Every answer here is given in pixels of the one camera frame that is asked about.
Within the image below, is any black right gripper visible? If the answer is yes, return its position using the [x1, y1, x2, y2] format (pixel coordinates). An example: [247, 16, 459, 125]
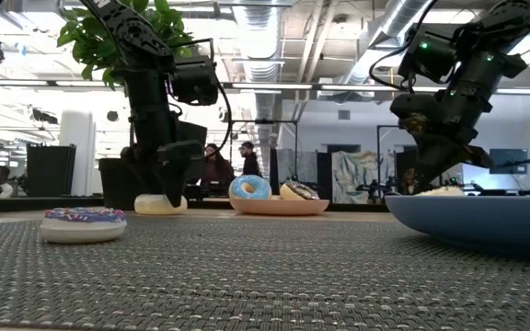
[389, 86, 495, 194]

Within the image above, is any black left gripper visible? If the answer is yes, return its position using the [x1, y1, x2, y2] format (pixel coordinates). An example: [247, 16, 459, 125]
[121, 59, 209, 209]

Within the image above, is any small white chocolate-drizzled donut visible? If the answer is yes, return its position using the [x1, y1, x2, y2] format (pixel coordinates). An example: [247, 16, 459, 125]
[415, 185, 467, 198]

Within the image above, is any large white blue-drizzled donut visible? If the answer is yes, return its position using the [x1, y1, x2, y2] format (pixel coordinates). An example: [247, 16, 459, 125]
[133, 193, 189, 216]

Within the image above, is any large blue iced donut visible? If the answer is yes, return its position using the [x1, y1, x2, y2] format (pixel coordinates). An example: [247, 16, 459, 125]
[228, 174, 273, 200]

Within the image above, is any small purple iced donut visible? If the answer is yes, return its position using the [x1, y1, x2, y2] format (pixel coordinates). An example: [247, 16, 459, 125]
[40, 206, 128, 245]

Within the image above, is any large chocolate iced donut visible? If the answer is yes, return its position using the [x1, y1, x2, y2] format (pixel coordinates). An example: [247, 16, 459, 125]
[279, 180, 321, 201]

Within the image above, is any black plant pot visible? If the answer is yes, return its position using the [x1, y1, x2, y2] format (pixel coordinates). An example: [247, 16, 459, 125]
[98, 157, 160, 211]

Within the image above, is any blue round plate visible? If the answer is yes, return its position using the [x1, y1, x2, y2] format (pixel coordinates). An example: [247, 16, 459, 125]
[384, 194, 530, 258]

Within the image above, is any pale patterned hanging cloth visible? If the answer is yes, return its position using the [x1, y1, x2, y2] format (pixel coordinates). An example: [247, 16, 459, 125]
[331, 150, 398, 205]

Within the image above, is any pink round plate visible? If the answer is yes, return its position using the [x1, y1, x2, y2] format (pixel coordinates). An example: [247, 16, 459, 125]
[229, 196, 330, 217]

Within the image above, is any grey woven placemat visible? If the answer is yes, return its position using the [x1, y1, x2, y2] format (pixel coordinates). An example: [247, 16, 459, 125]
[0, 215, 530, 331]

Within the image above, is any black cabinet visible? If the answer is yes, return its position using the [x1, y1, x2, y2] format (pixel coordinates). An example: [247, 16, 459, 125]
[26, 143, 77, 198]

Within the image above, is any green leafy plant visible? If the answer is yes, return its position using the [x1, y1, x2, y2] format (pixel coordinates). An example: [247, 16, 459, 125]
[56, 0, 195, 91]

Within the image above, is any dark wall monitor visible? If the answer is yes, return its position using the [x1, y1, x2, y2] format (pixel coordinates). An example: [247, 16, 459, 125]
[489, 148, 529, 176]

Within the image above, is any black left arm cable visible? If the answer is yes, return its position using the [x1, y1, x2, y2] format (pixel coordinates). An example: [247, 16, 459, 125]
[167, 38, 234, 160]

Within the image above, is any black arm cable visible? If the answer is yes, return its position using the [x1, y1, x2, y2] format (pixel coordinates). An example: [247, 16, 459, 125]
[368, 0, 436, 92]
[167, 38, 234, 160]

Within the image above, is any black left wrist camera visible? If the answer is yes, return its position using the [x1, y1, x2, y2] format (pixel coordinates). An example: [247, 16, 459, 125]
[168, 55, 220, 107]

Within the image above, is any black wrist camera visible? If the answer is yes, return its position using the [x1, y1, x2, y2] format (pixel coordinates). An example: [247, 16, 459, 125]
[397, 27, 458, 85]
[168, 55, 220, 107]

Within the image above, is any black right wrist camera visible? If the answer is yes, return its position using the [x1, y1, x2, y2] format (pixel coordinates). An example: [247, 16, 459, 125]
[397, 27, 458, 85]

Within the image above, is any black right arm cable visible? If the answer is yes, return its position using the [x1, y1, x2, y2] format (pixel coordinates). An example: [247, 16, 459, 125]
[368, 0, 436, 92]

